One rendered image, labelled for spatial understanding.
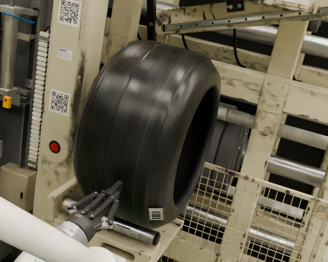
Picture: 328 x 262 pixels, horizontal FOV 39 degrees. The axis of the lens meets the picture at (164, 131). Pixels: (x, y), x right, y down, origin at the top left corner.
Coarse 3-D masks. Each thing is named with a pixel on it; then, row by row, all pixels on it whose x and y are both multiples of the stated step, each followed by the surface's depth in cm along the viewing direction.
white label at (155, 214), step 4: (148, 208) 127; (152, 208) 127; (156, 208) 127; (160, 208) 127; (152, 212) 128; (156, 212) 128; (160, 212) 128; (152, 216) 130; (156, 216) 130; (160, 216) 130
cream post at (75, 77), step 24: (72, 0) 137; (96, 0) 139; (96, 24) 144; (72, 48) 142; (96, 48) 148; (48, 72) 147; (72, 72) 144; (96, 72) 153; (48, 96) 150; (72, 96) 146; (48, 120) 152; (72, 120) 149; (48, 144) 155; (72, 144) 152; (48, 168) 158; (72, 168) 157; (48, 192) 160
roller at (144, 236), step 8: (64, 200) 151; (72, 200) 151; (64, 208) 150; (104, 216) 146; (120, 224) 144; (128, 224) 144; (120, 232) 145; (128, 232) 143; (136, 232) 142; (144, 232) 142; (152, 232) 142; (144, 240) 142; (152, 240) 141
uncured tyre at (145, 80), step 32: (128, 64) 128; (160, 64) 128; (192, 64) 129; (96, 96) 125; (128, 96) 123; (160, 96) 121; (192, 96) 125; (96, 128) 123; (128, 128) 121; (160, 128) 119; (192, 128) 173; (96, 160) 125; (128, 160) 121; (160, 160) 120; (192, 160) 171; (128, 192) 125; (160, 192) 125; (160, 224) 139
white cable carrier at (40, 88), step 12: (48, 36) 146; (48, 48) 149; (36, 72) 150; (36, 84) 151; (36, 96) 153; (36, 108) 154; (36, 120) 155; (36, 132) 157; (36, 144) 158; (36, 156) 160
